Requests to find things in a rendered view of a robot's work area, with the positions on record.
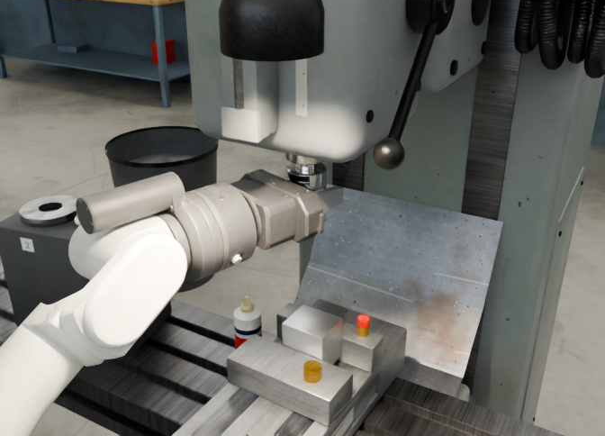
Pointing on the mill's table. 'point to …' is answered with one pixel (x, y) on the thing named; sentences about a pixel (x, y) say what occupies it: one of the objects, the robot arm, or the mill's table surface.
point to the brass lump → (312, 371)
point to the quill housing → (318, 71)
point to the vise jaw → (289, 379)
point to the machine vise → (237, 424)
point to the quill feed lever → (417, 21)
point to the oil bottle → (247, 322)
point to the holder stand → (46, 258)
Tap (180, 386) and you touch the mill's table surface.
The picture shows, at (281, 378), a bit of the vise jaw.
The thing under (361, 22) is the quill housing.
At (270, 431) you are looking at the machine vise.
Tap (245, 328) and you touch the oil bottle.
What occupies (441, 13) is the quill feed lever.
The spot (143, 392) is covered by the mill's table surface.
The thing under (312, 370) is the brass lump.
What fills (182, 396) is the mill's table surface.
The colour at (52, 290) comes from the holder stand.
